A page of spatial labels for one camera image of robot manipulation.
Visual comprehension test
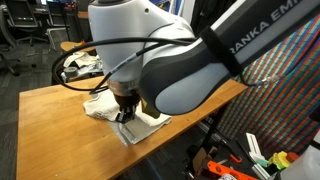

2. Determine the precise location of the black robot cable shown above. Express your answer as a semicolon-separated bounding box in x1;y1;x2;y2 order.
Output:
50;36;320;95

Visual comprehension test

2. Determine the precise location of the red round cap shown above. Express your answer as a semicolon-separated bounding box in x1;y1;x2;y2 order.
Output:
285;151;300;164

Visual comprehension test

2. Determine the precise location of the dark office chair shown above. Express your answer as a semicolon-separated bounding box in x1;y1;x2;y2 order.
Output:
0;4;22;77

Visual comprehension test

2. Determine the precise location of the white plastic bracket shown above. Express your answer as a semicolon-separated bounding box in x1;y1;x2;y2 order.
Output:
245;132;272;180

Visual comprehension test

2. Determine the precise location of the black orange bar clamp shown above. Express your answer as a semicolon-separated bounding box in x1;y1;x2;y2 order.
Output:
219;146;244;165

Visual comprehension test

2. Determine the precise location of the crumpled white sheet pile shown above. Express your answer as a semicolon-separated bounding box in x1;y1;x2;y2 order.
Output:
63;51;104;77

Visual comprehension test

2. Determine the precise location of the white woven cloth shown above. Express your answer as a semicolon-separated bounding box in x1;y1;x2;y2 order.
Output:
83;89;173;146

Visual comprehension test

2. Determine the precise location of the black table frame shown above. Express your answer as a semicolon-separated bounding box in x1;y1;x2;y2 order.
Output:
199;103;232;158

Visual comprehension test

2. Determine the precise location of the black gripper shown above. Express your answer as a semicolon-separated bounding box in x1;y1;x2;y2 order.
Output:
113;92;142;124

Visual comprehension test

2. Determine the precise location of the black mesh office chair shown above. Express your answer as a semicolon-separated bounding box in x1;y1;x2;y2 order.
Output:
4;0;49;47

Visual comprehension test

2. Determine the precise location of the black curtain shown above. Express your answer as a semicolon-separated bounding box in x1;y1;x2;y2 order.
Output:
189;0;238;36

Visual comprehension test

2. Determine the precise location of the grey white container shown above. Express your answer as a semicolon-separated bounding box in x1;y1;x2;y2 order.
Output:
279;129;320;180

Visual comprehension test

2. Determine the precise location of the yellow green plastic part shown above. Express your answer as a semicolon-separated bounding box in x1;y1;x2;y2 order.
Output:
268;150;292;170

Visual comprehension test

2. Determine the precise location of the round wooden side table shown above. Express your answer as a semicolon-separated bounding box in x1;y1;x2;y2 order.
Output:
60;40;98;54

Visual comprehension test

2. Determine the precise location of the grey tape roll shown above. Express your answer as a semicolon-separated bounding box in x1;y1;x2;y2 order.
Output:
63;66;80;80

